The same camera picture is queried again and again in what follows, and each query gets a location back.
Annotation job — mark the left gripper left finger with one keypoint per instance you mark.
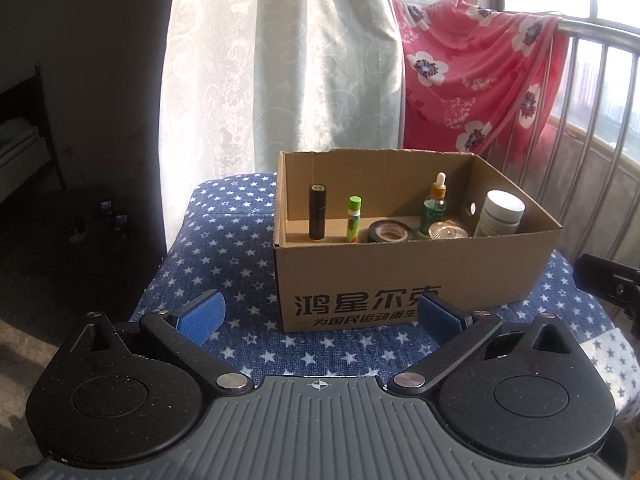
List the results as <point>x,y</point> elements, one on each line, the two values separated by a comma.
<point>178,338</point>

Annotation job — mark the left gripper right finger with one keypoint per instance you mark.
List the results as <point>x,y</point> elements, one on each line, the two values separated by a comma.
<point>460,335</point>

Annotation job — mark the black jar rose-gold lid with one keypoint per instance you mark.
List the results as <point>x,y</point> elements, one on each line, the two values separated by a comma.
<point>446,230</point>

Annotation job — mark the black electrical tape roll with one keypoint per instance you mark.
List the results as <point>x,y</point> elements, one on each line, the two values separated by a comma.
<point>389,231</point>

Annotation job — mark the white green-label pill bottle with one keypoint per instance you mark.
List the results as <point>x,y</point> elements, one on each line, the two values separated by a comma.
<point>501,214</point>

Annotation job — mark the green glass dropper bottle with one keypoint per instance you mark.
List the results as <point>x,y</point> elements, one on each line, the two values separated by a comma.
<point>434,206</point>

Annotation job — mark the green lip balm tube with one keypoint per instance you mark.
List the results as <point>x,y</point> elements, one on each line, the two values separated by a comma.
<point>353,221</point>

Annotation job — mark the brown cardboard box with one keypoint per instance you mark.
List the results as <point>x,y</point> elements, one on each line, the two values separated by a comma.
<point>330,283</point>

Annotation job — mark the black cylindrical tube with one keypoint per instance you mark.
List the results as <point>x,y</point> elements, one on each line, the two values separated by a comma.
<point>317,211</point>

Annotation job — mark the pink floral cloth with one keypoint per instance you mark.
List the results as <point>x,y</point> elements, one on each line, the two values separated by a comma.
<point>476,76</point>

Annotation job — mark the metal window railing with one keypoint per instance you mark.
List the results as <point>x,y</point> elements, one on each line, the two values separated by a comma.
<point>583,163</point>

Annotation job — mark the white patterned curtain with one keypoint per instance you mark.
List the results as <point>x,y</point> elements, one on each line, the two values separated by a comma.
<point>244,80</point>

